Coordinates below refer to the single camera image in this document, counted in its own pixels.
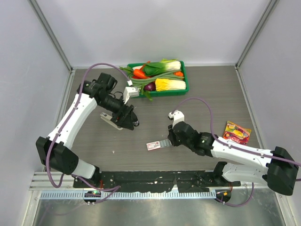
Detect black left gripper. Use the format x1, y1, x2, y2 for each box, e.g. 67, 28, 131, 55
99, 94, 135, 130

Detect red white staple box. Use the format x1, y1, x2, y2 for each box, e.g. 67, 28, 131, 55
146, 139, 172, 151

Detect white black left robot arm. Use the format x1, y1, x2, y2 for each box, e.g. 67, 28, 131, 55
36, 73, 139, 188

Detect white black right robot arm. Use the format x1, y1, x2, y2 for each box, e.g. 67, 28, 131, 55
168, 121, 299, 196

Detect green long beans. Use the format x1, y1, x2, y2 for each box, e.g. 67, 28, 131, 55
130, 71, 184, 88

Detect green plastic tray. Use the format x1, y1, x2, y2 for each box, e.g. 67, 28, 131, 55
122, 59, 190, 100

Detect purple red onion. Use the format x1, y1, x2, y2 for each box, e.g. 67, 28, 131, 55
144, 82, 156, 91

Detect yellow white napa cabbage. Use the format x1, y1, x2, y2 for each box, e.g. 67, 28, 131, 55
155, 79, 186, 92

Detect colourful candy packet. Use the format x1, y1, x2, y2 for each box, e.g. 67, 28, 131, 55
223, 121, 252, 145

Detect white green bok choy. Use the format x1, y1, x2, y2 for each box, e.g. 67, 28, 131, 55
143, 60, 181, 76

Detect small orange carrot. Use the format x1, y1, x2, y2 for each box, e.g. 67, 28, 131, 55
174, 71, 184, 77

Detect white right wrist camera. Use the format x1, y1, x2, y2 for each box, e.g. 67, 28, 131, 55
168, 110, 185, 126

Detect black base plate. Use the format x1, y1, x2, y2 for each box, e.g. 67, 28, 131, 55
85, 170, 241, 193

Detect slotted cable duct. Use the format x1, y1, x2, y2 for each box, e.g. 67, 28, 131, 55
40, 190, 216, 200

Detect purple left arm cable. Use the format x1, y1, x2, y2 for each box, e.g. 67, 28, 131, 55
46, 63, 132, 204

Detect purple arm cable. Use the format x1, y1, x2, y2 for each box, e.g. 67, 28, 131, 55
46, 63, 132, 204
171, 97, 301, 207

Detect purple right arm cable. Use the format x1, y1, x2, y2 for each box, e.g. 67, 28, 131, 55
171, 97, 301, 207

